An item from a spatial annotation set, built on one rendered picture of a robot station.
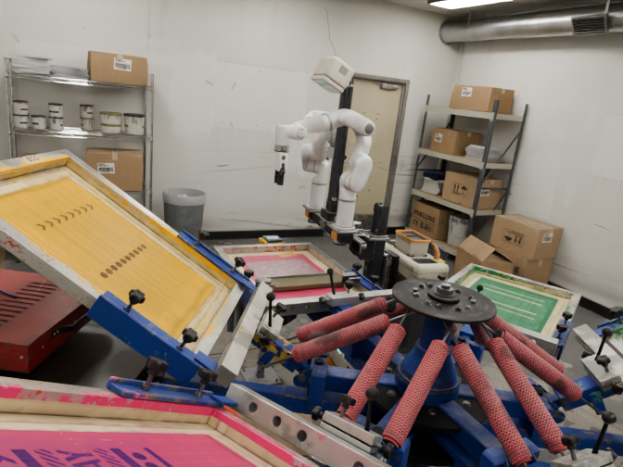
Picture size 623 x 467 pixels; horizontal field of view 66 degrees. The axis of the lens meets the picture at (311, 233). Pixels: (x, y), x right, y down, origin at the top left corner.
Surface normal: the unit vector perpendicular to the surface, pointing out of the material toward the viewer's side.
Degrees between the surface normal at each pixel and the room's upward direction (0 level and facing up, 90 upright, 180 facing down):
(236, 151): 90
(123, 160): 88
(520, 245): 91
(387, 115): 90
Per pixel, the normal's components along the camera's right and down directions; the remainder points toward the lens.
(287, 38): 0.43, 0.30
